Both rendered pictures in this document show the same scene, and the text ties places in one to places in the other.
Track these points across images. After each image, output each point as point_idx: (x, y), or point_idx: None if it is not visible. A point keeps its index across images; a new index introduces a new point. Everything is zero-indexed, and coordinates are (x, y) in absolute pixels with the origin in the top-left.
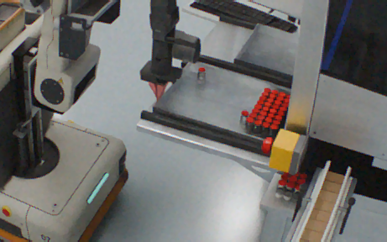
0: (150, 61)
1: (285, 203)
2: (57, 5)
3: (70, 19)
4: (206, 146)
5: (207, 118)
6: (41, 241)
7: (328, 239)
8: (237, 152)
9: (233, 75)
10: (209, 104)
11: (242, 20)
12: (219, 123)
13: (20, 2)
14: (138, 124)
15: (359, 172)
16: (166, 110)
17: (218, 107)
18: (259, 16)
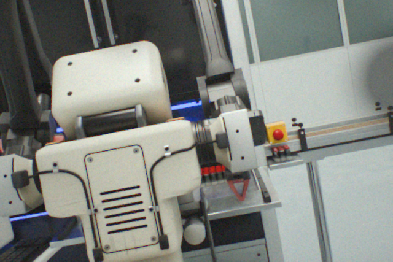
0: (228, 173)
1: (293, 156)
2: (178, 210)
3: (204, 199)
4: (271, 181)
5: (239, 190)
6: None
7: (317, 131)
8: (264, 175)
9: None
10: (220, 195)
11: (66, 224)
12: (241, 186)
13: (256, 158)
14: (279, 200)
15: None
16: (259, 186)
17: (221, 192)
18: (12, 254)
